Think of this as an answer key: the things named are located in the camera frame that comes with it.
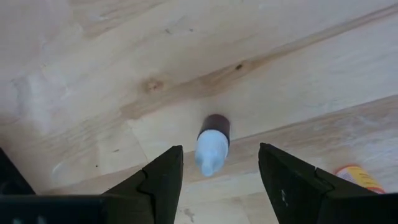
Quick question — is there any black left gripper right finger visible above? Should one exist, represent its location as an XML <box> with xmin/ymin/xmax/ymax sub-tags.
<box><xmin>259</xmin><ymin>142</ymin><xmax>377</xmax><ymax>224</ymax></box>

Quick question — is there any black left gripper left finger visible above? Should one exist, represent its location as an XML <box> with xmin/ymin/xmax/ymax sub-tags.
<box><xmin>104</xmin><ymin>144</ymin><xmax>184</xmax><ymax>224</ymax></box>

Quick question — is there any small dark brown coloring bottle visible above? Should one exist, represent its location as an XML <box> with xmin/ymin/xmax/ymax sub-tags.
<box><xmin>194</xmin><ymin>113</ymin><xmax>231</xmax><ymax>178</ymax></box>

